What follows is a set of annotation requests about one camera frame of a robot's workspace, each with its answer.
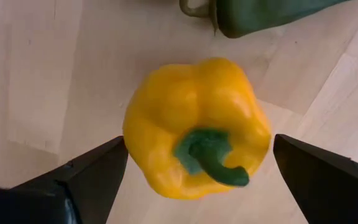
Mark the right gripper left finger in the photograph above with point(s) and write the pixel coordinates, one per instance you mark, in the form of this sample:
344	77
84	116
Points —
82	193

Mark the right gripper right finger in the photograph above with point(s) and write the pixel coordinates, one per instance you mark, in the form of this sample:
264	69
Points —
331	193

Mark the yellow bell pepper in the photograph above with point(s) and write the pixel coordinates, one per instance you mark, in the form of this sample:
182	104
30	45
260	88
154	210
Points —
182	102

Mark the dark green cucumber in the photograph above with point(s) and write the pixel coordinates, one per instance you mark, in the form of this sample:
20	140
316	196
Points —
259	15

